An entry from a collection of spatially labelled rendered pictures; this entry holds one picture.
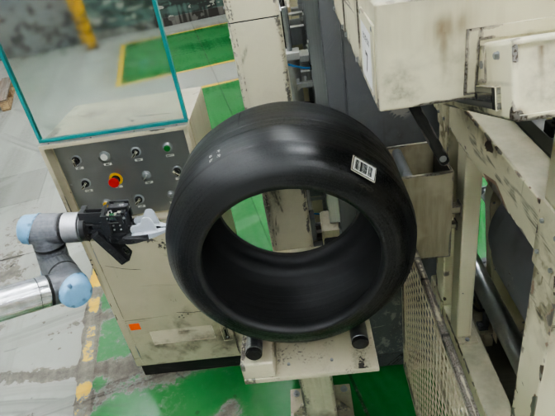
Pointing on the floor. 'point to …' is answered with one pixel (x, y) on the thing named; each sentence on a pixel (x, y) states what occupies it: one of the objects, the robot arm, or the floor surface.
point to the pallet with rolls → (7, 94)
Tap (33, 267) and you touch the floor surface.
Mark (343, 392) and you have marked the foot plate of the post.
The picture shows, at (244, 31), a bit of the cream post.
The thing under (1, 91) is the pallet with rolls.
